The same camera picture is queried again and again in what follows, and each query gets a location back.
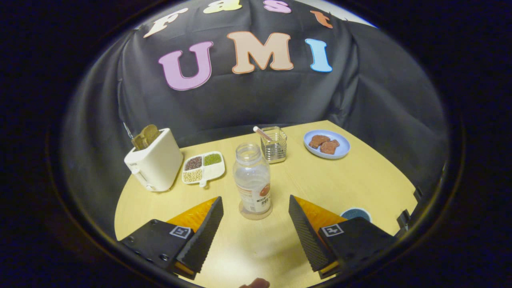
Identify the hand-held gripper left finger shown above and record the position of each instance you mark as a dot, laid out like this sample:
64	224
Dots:
203	240

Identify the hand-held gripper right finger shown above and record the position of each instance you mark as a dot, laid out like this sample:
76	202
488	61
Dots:
307	236

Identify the dark blue round coaster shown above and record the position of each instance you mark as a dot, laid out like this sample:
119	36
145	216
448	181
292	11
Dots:
355	213

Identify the round beige coaster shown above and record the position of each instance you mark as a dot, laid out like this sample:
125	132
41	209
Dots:
256	217

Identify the clear plastic juice bottle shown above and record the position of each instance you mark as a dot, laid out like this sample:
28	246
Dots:
252	176

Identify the clear glass cup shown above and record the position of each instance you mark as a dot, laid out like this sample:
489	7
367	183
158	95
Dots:
276	151

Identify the wooden table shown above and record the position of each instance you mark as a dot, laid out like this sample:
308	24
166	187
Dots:
340	184

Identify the pile of yellow soybeans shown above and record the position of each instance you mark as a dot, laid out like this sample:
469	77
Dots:
192	176

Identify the white divided tray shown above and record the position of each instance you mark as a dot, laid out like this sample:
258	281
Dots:
214	172

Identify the pile of dark red beans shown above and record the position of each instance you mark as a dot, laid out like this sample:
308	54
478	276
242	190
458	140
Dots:
193	163

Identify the pile of green beans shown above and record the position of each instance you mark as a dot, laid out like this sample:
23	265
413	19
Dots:
212	159

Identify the white toaster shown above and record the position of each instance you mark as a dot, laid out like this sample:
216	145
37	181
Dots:
156	164

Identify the light blue plate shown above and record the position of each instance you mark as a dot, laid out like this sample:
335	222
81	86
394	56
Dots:
340	152

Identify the brown toast slice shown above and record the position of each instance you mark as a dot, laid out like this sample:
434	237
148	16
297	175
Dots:
318	140
329	147

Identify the pink drinking straw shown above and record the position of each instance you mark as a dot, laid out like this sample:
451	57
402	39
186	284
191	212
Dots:
262	133

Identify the toasted bread in toaster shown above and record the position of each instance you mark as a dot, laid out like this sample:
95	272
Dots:
146	136

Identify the black backdrop cloth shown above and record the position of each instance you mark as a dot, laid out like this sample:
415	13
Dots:
248	104

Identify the black table bracket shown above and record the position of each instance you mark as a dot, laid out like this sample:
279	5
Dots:
418	194
404	220

